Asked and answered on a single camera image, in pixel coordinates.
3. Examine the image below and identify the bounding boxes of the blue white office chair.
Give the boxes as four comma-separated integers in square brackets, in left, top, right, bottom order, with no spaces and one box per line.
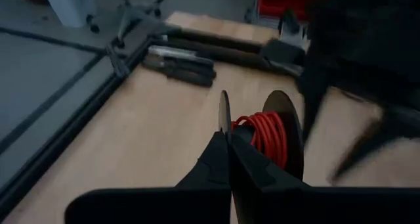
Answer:
[83,0,171,51]

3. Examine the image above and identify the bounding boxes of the black wire spool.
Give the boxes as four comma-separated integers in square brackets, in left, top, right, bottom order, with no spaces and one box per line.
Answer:
[219,90,305,181]

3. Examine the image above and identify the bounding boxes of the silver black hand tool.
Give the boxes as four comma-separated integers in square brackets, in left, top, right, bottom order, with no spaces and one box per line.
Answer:
[149,45,216,67]

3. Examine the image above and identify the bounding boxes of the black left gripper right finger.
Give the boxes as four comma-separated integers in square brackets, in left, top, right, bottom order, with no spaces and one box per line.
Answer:
[229,133,420,224]

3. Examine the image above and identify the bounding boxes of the red storage bin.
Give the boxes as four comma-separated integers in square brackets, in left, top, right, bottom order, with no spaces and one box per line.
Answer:
[259,0,332,21]

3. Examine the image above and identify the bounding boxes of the black handled pliers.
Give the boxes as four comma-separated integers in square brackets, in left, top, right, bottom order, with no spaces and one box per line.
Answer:
[143,58,217,89]

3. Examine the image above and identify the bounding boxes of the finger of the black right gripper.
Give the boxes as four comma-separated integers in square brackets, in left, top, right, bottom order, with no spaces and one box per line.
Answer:
[298,72,326,143]
[329,115,404,185]

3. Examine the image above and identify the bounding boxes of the thin red wire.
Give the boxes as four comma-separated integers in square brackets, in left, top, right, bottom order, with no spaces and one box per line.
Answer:
[231,111,289,169]

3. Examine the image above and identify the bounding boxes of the silver mounting bracket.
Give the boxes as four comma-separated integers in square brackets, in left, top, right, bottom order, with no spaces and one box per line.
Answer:
[278,18,309,53]

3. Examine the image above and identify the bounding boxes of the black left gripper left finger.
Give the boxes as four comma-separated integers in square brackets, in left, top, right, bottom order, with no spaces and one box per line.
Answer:
[65,131,232,224]

